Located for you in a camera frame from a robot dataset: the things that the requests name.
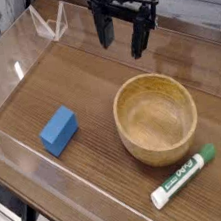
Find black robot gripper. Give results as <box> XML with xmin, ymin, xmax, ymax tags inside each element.
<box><xmin>88</xmin><ymin>0</ymin><xmax>159</xmax><ymax>59</ymax></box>

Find blue rectangular block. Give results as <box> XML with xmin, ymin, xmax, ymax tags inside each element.
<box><xmin>39</xmin><ymin>106</ymin><xmax>78</xmax><ymax>157</ymax></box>

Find brown wooden bowl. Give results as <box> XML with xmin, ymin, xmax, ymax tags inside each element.
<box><xmin>113</xmin><ymin>73</ymin><xmax>198</xmax><ymax>167</ymax></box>

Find clear acrylic tray walls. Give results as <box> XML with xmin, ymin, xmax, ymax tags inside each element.
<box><xmin>0</xmin><ymin>0</ymin><xmax>221</xmax><ymax>221</ymax></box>

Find green white dry-erase marker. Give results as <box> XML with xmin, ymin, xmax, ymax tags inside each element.
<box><xmin>150</xmin><ymin>143</ymin><xmax>216</xmax><ymax>210</ymax></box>

